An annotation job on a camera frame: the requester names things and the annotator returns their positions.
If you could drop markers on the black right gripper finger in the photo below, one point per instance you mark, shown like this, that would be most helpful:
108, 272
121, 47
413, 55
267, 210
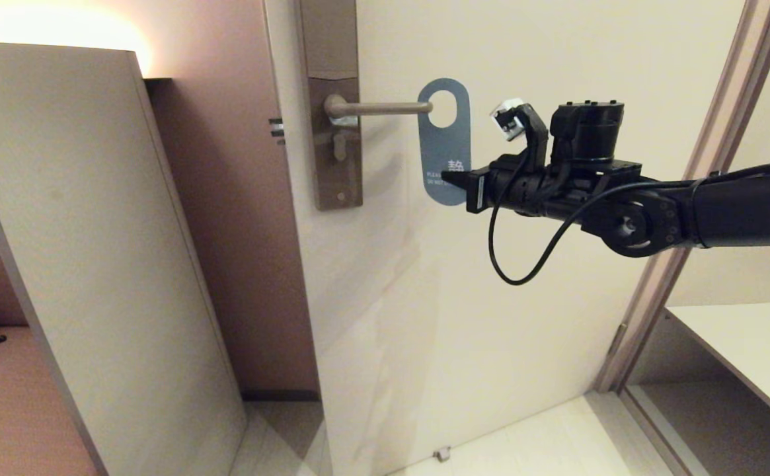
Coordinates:
459, 180

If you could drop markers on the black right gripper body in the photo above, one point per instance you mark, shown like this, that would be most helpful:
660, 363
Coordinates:
523, 188

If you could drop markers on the blue do-not-disturb door hanger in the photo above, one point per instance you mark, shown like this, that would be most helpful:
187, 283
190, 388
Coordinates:
447, 149

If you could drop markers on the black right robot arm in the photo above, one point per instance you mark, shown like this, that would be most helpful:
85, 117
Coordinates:
722, 211

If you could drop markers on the white door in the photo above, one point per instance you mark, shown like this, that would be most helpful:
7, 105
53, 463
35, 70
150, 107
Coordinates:
490, 330

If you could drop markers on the brown door lock plate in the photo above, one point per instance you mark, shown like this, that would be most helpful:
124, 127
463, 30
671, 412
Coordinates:
328, 46

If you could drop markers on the small metal door stop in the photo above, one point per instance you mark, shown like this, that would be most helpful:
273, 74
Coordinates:
443, 453

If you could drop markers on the dark baseboard strip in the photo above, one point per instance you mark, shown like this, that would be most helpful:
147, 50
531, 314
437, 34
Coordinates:
279, 395

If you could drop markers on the white shelf board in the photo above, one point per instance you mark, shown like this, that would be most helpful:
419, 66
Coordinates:
755, 350

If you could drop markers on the beige cabinet panel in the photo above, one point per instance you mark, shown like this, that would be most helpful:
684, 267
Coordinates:
94, 264

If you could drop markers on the brown leather chair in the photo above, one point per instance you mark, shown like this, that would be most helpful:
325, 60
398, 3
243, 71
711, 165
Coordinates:
8, 410

